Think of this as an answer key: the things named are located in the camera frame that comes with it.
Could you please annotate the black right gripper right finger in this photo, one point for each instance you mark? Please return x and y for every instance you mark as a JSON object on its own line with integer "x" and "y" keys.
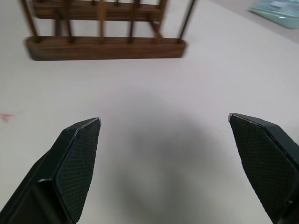
{"x": 264, "y": 158}

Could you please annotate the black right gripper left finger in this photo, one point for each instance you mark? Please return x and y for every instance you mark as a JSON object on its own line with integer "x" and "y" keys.
{"x": 70, "y": 168}

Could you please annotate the wooden dish rack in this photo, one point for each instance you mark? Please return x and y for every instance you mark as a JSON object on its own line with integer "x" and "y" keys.
{"x": 105, "y": 32}

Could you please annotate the green plate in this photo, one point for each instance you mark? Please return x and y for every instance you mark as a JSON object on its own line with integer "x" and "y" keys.
{"x": 275, "y": 11}

